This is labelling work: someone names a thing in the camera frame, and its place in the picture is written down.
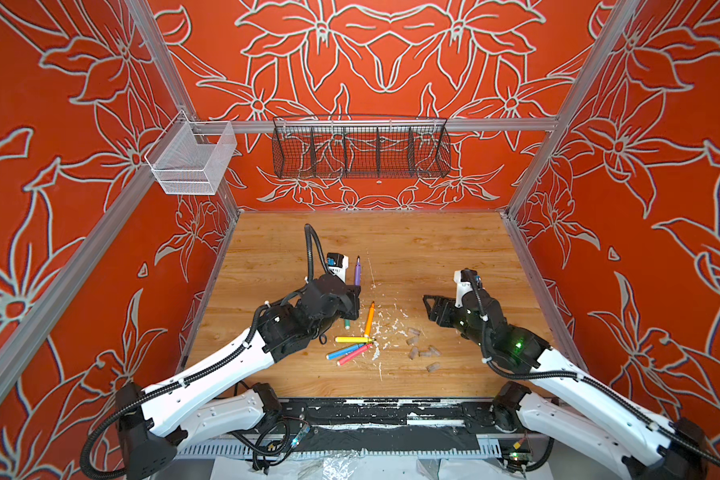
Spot pink marker pen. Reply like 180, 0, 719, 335
337, 343, 374, 366

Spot orange marker pen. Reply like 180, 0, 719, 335
364, 301, 376, 338

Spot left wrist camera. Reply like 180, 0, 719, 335
326, 252, 350, 283

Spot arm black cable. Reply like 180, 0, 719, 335
470, 281, 720, 478
79, 223, 331, 480

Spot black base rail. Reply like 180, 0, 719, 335
177, 398, 548, 461

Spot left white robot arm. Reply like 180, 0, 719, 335
114, 274, 362, 479

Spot black wire basket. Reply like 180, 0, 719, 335
272, 114, 452, 180

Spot blue marker pen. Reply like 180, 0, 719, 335
326, 343, 365, 360

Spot aluminium frame rails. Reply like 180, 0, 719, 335
0, 1, 638, 405

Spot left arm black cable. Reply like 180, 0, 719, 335
79, 223, 331, 480

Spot white wire basket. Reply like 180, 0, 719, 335
144, 110, 238, 196

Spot yellow marker pen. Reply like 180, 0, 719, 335
334, 336, 374, 344

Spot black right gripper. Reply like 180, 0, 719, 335
421, 292, 495, 355

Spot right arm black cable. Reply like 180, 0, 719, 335
470, 281, 720, 478

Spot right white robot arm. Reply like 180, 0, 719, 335
423, 294, 711, 479

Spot purple marker pen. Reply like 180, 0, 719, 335
353, 256, 362, 286

